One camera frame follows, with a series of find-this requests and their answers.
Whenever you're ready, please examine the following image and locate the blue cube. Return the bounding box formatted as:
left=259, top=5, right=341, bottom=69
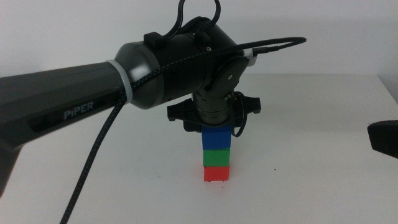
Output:
left=201, top=124, right=233, bottom=151

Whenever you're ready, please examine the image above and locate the green cube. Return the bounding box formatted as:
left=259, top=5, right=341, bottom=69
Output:
left=202, top=148, right=231, bottom=167

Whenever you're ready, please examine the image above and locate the red cube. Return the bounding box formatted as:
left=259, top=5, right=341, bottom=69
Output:
left=203, top=166, right=231, bottom=182

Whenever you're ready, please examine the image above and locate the thin left gripper cable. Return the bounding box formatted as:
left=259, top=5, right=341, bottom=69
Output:
left=228, top=91, right=249, bottom=138

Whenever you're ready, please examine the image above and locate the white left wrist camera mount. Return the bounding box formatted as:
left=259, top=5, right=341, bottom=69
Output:
left=243, top=49, right=259, bottom=67

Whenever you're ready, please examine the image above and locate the white cable tie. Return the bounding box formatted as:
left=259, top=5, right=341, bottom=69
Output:
left=106, top=58, right=134, bottom=104

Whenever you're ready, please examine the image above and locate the black left arm loop cable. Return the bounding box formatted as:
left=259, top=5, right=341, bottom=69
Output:
left=169, top=0, right=222, bottom=43

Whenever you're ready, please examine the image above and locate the braided left camera cable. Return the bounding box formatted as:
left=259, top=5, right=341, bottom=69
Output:
left=58, top=36, right=308, bottom=224

